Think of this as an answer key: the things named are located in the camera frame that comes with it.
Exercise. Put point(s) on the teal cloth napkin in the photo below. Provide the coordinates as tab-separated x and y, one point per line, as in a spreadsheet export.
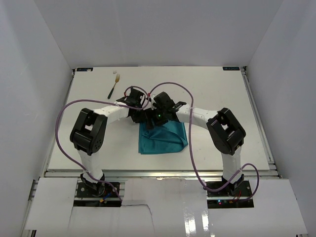
168	138

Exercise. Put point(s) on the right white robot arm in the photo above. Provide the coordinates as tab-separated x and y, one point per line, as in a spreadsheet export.
226	132

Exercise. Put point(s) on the left blue table label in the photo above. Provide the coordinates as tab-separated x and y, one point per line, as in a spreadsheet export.
86	69

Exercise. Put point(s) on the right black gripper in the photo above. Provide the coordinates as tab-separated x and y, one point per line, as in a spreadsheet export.
150	118

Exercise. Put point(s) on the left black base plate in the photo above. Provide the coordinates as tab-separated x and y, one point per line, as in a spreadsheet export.
83	191

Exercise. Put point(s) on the blue table label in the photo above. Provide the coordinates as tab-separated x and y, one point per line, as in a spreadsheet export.
226	68
86	69

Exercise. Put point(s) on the right blue table label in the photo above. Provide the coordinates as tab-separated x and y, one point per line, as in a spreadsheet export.
226	68

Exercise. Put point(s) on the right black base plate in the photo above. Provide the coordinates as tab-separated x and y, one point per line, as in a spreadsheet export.
244	190

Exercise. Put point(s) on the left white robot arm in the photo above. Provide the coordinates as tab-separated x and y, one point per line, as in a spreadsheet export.
89	131

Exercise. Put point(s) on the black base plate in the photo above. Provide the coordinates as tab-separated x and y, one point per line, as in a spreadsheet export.
83	191
244	190

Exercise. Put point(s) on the white cardboard front cover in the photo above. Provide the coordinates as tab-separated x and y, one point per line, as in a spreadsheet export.
164	208

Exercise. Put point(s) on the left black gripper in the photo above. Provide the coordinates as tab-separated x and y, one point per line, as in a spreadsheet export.
135	101

